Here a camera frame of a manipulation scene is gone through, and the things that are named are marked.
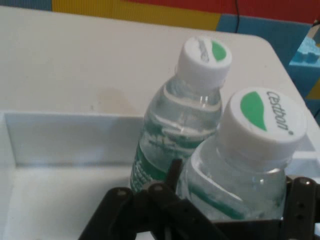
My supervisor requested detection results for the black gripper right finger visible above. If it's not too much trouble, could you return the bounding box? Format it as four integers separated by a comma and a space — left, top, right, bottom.
281, 175, 320, 240

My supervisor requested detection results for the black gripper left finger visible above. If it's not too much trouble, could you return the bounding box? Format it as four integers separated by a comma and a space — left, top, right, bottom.
77, 158, 227, 240

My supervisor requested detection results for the clear water bottle green label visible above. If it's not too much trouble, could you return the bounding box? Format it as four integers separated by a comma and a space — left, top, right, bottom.
129, 35, 233, 195
176, 86, 308, 222

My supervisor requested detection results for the white box with blue print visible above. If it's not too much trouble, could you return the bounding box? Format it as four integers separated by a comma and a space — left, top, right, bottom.
0, 110, 320, 240

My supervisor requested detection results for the blue foam block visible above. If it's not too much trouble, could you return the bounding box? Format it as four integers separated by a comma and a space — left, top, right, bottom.
214, 13, 315, 42
288, 33, 320, 76

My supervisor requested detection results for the red foam block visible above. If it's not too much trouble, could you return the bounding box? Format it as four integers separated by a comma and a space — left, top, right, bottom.
52, 0, 320, 25

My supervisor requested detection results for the thin dark cable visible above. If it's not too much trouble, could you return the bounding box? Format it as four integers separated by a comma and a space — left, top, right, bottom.
234, 0, 242, 34

